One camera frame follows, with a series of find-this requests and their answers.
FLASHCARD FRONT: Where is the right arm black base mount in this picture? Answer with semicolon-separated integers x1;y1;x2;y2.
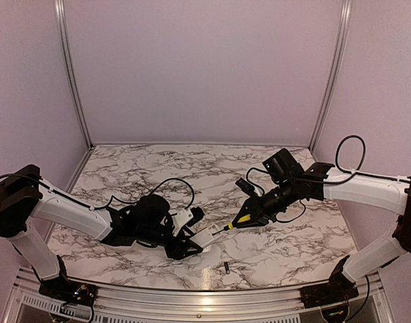
300;283;359;308

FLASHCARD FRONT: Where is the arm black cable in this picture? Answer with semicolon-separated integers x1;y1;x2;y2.
322;135;367;186
0;173;196;216

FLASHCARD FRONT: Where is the front aluminium rail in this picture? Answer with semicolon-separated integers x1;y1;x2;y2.
9;268;394;323

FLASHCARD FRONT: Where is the aluminium frame post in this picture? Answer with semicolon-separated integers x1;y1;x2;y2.
54;0;94;150
308;0;353;152

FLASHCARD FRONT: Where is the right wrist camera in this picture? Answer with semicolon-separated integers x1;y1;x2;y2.
235;178;258;197

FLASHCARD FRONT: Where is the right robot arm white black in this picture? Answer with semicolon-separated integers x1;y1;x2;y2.
229;149;411;301

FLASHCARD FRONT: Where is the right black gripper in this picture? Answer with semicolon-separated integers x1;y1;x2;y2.
231;178;298;228

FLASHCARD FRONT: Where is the left aluminium frame post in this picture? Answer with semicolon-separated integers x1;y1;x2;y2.
54;0;94;150

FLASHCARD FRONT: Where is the right aluminium frame post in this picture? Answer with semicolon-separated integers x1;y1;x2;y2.
308;0;353;152

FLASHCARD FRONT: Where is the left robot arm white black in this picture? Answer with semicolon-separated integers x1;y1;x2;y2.
0;165;204;299

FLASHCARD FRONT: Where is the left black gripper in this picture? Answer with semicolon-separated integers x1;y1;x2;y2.
137;223;204;260

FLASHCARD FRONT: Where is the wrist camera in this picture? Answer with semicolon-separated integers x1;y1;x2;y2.
172;207;204;236
235;178;258;197

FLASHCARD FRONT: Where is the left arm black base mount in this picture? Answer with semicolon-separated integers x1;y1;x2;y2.
38;281;98;307

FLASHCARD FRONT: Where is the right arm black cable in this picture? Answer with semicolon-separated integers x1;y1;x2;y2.
322;135;367;186

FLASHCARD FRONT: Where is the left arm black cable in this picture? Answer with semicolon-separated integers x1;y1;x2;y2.
0;173;196;216

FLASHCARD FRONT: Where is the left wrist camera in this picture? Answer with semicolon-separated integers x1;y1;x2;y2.
172;207;204;236

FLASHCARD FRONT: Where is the yellow handled screwdriver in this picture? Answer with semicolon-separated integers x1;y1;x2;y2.
212;215;250;236

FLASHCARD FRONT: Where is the white remote control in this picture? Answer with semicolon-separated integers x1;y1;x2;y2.
190;225;223;249

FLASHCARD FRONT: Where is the black battery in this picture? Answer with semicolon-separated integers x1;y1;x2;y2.
223;261;230;275

